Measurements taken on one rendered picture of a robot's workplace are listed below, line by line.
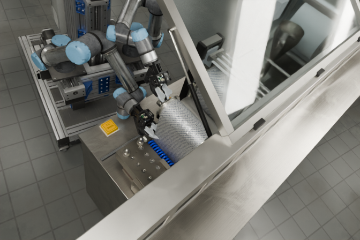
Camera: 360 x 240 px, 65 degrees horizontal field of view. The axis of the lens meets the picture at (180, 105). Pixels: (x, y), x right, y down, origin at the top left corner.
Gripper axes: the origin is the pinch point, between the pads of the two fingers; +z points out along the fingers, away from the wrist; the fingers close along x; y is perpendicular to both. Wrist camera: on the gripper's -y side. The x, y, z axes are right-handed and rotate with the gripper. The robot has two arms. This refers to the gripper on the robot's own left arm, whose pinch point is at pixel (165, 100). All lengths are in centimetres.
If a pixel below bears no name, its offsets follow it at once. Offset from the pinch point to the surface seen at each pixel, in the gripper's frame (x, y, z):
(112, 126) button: -16.3, -36.0, 6.5
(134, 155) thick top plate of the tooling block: -21.6, -11.7, 19.3
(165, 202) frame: -48, 59, 7
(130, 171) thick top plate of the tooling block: -27.8, -9.3, 24.2
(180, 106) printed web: -0.6, 11.6, 3.2
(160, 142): -8.1, -6.4, 19.5
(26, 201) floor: -69, -126, 44
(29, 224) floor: -74, -115, 56
